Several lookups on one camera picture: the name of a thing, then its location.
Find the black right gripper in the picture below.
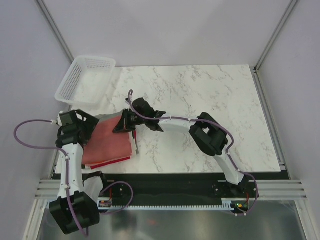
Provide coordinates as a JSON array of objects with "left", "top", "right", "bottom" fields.
[{"left": 113, "top": 109, "right": 147, "bottom": 133}]

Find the dusty pink t-shirt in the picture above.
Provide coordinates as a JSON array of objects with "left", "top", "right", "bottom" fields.
[{"left": 82, "top": 115, "right": 133, "bottom": 169}]

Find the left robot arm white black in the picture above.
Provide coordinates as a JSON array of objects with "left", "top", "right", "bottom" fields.
[{"left": 49, "top": 109, "right": 110, "bottom": 236}]

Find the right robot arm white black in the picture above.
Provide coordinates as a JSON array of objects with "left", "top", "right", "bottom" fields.
[{"left": 113, "top": 97, "right": 249, "bottom": 197}]

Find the white folded t-shirt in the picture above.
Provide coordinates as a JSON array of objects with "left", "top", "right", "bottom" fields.
[{"left": 129, "top": 131, "right": 139, "bottom": 156}]

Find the crimson folded t-shirt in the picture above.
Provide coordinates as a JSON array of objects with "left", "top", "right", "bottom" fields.
[{"left": 82, "top": 131, "right": 139, "bottom": 170}]

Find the white plastic basket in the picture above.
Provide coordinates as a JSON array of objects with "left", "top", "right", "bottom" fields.
[{"left": 54, "top": 55, "right": 116, "bottom": 107}]

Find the orange folded t-shirt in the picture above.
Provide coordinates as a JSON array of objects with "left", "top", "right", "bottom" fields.
[{"left": 90, "top": 156, "right": 131, "bottom": 170}]

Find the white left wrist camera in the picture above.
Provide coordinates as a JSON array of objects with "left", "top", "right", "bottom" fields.
[{"left": 56, "top": 114, "right": 63, "bottom": 127}]

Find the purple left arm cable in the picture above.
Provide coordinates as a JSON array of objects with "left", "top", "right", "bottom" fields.
[{"left": 13, "top": 119, "right": 135, "bottom": 238}]

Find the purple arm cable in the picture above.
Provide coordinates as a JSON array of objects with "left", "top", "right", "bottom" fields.
[
  {"left": 13, "top": 119, "right": 135, "bottom": 238},
  {"left": 126, "top": 89, "right": 258, "bottom": 217}
]

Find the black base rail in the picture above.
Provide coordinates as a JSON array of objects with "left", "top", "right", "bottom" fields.
[{"left": 100, "top": 173, "right": 258, "bottom": 205}]

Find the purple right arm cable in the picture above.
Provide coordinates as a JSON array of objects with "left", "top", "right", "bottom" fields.
[{"left": 126, "top": 89, "right": 258, "bottom": 217}]

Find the left aluminium frame post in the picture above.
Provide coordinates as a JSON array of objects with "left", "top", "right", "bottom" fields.
[{"left": 34, "top": 0, "right": 75, "bottom": 63}]

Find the aluminium frame post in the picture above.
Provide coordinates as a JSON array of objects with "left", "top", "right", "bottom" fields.
[
  {"left": 34, "top": 0, "right": 75, "bottom": 63},
  {"left": 252, "top": 0, "right": 301, "bottom": 73}
]

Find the white slotted cable duct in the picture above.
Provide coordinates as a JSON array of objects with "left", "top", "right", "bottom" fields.
[{"left": 46, "top": 198, "right": 247, "bottom": 210}]

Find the right aluminium frame post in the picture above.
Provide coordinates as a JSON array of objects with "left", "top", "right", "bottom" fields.
[{"left": 252, "top": 0, "right": 301, "bottom": 73}]

